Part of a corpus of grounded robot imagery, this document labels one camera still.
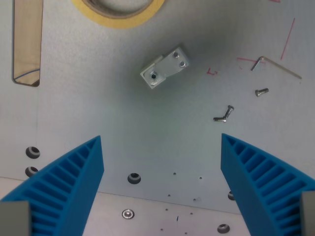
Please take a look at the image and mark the silver hex allen key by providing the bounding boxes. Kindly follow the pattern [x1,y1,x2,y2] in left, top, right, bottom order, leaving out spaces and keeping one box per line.
[250,56,303,80]

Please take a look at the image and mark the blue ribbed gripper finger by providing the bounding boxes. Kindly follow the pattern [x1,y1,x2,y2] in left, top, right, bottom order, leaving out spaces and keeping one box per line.
[220,133,315,236]
[0,135,105,236]

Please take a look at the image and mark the aluminium angle bracket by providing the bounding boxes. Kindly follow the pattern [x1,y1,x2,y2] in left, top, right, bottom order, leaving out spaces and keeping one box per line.
[140,44,190,90]

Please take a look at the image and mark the silver countersunk plate screw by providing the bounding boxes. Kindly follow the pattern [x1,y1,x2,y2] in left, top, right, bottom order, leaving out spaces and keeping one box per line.
[122,208,135,220]

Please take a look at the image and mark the yellow masking tape roll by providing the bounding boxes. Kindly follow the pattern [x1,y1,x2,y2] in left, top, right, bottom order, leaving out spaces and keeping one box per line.
[71,0,166,29]

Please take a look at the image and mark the beige wooden strip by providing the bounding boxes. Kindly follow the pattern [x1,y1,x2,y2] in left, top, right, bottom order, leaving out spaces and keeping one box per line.
[12,0,44,87]

